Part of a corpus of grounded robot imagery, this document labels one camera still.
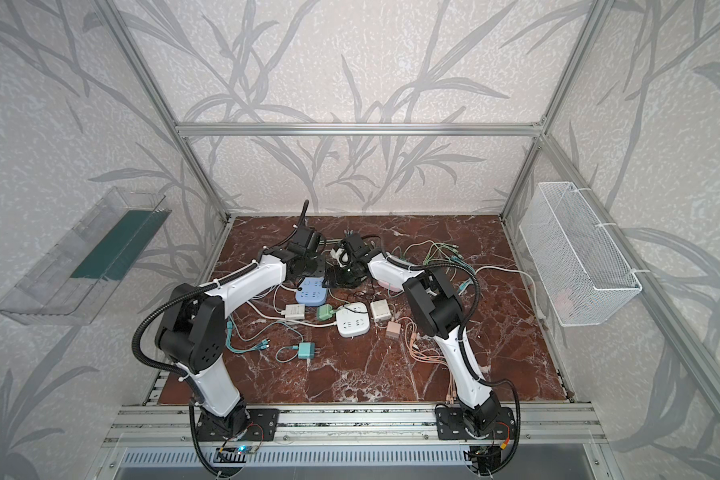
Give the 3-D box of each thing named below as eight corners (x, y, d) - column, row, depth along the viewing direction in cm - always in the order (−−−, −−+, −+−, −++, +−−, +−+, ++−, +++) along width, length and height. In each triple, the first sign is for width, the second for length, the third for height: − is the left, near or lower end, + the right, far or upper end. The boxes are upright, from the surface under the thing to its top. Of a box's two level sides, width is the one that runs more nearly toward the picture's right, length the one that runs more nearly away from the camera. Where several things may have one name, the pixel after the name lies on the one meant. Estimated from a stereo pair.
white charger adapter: (375, 322, 93) (375, 318, 91) (370, 306, 96) (370, 301, 94) (391, 318, 94) (391, 314, 91) (385, 302, 97) (386, 297, 95)
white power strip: (335, 336, 90) (334, 332, 88) (338, 306, 96) (337, 302, 94) (369, 336, 90) (369, 332, 88) (370, 306, 96) (369, 302, 94)
